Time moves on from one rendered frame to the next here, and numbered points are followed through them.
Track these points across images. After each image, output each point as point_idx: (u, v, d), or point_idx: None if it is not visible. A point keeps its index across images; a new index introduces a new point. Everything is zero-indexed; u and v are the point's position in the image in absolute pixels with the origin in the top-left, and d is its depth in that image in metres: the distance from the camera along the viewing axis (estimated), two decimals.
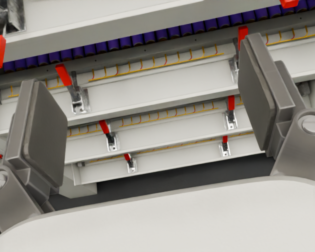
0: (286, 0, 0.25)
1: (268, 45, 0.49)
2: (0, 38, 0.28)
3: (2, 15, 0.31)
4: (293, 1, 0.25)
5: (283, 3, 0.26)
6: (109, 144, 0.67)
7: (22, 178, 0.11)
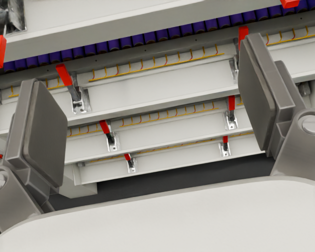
0: (286, 0, 0.25)
1: (268, 45, 0.49)
2: (0, 38, 0.28)
3: (3, 15, 0.31)
4: (294, 1, 0.25)
5: (284, 3, 0.26)
6: (109, 144, 0.67)
7: (22, 178, 0.11)
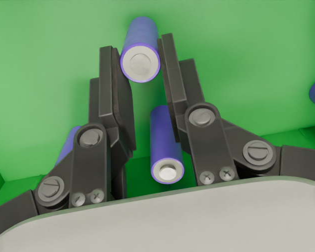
0: None
1: None
2: None
3: None
4: None
5: None
6: None
7: (112, 135, 0.11)
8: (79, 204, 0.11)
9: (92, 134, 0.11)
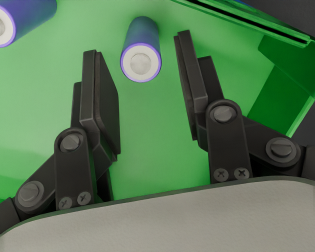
0: None
1: None
2: None
3: None
4: None
5: None
6: None
7: (93, 140, 0.11)
8: (61, 206, 0.11)
9: (72, 138, 0.11)
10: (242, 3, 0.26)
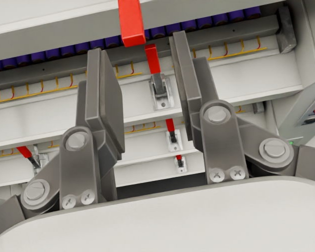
0: (123, 36, 0.16)
1: None
2: None
3: None
4: (135, 37, 0.16)
5: (122, 39, 0.16)
6: (35, 168, 0.58)
7: (99, 138, 0.11)
8: (66, 205, 0.11)
9: (78, 137, 0.11)
10: None
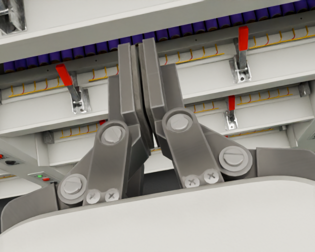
0: None
1: (268, 45, 0.49)
2: None
3: (0, 10, 0.31)
4: None
5: None
6: None
7: (134, 133, 0.11)
8: None
9: (115, 131, 0.11)
10: None
